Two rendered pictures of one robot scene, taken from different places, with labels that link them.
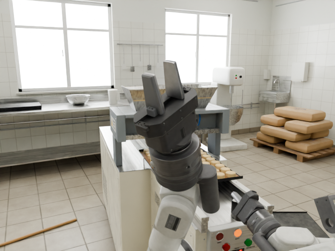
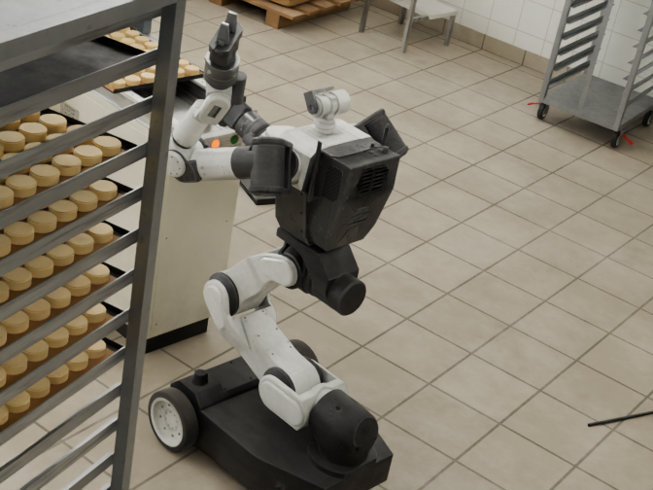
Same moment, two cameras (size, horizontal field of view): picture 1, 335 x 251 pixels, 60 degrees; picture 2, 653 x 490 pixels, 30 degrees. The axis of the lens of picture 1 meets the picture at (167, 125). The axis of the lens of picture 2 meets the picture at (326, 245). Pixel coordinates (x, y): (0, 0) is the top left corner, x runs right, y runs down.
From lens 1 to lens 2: 2.73 m
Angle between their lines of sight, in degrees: 33
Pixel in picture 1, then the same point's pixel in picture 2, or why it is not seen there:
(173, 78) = (232, 21)
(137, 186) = not seen: hidden behind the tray
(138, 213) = not seen: hidden behind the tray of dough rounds
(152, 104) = (223, 39)
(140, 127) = (218, 52)
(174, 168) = (226, 75)
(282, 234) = (273, 131)
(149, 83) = (224, 28)
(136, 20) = not seen: outside the picture
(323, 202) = (308, 95)
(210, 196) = (240, 92)
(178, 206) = (223, 99)
